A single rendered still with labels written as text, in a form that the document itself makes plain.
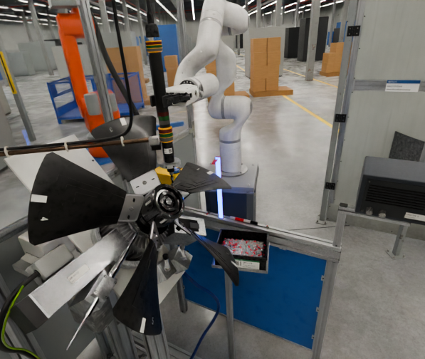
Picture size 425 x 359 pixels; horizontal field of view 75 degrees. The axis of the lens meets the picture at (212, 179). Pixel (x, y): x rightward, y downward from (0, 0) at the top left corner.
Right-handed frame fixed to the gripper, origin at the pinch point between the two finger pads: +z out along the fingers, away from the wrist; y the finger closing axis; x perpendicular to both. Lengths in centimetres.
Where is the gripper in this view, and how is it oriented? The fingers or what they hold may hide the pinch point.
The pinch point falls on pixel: (161, 100)
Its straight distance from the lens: 87.4
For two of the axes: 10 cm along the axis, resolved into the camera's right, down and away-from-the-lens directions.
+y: -8.9, -1.6, 4.3
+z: -4.5, 4.2, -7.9
